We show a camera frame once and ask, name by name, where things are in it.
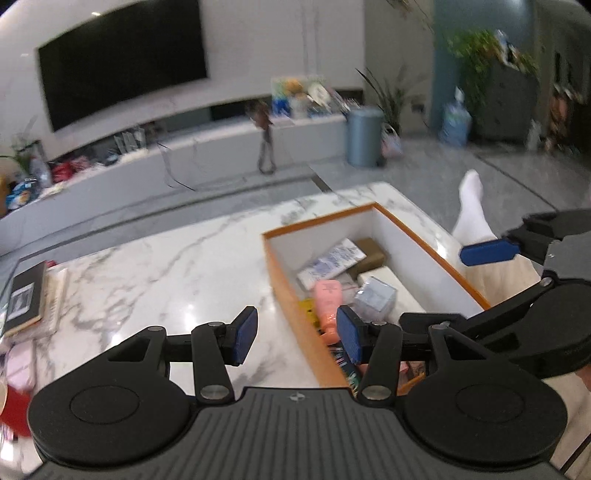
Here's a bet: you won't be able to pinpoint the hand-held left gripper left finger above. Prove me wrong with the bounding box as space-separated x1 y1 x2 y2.
106 305 258 404

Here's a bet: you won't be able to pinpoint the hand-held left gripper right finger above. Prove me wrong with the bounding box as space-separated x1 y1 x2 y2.
337 305 511 401

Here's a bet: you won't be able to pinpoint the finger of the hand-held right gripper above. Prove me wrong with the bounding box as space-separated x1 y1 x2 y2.
399 277 561 340
460 210 591 267

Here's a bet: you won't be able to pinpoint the dark patterned box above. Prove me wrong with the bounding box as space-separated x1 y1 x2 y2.
330 346 365 393

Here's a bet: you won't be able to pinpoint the salmon pink tube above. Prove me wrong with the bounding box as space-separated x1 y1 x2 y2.
315 279 345 344

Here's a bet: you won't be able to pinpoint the yellow small item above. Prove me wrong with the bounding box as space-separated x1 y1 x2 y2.
300 299 321 328

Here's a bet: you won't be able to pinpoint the orange cardboard box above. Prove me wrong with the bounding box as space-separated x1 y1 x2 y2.
262 202 491 398

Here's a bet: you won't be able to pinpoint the white box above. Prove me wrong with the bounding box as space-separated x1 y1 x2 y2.
358 267 426 319

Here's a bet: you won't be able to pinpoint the light pink block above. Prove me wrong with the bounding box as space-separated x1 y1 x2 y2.
397 360 428 386

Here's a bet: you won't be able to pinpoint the white tube with blue print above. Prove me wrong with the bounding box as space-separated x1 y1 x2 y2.
296 237 365 291

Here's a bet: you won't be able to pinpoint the brown square box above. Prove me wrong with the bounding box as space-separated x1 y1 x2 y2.
353 237 389 278

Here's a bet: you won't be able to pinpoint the person's white sock foot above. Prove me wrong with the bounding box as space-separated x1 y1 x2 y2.
451 169 497 252

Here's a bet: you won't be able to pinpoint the blue water jug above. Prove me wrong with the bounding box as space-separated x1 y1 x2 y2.
438 88 472 147

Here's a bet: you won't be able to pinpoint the grey cabinet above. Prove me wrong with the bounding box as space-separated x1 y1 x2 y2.
475 41 541 141

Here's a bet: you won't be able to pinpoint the grey pedal trash can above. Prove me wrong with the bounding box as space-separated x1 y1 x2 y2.
346 107 385 168

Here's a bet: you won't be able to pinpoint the tall leafy floor plant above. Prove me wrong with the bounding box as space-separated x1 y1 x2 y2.
355 65 416 139

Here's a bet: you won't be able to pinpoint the marble tv console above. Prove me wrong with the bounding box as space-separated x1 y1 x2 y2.
0 113 348 241

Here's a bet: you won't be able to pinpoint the hanging green plant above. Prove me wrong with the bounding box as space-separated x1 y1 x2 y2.
445 28 504 116

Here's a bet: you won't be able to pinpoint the black hardcover book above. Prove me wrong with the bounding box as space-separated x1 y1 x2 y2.
4 261 49 337

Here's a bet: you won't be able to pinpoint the pink flat case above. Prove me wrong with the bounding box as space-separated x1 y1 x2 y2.
7 342 38 391

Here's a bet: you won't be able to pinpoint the red gift boxes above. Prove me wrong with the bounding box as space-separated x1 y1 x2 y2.
51 157 93 183

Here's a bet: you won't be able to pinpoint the red mug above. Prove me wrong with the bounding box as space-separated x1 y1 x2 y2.
0 381 33 439

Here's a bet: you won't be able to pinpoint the bear picture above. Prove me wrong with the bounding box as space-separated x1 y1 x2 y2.
270 76 333 118

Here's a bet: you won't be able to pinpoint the blue snack bags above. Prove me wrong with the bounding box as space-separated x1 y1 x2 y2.
7 178 42 210

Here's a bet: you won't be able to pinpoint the potted green plant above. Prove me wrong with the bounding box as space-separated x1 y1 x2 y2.
0 115 47 185

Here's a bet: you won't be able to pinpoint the black television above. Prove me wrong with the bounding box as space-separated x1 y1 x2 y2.
37 0 208 134

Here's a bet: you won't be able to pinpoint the black cable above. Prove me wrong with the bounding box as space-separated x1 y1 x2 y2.
157 138 204 191

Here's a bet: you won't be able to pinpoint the brown camera with strap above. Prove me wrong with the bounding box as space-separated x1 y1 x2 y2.
247 102 278 175

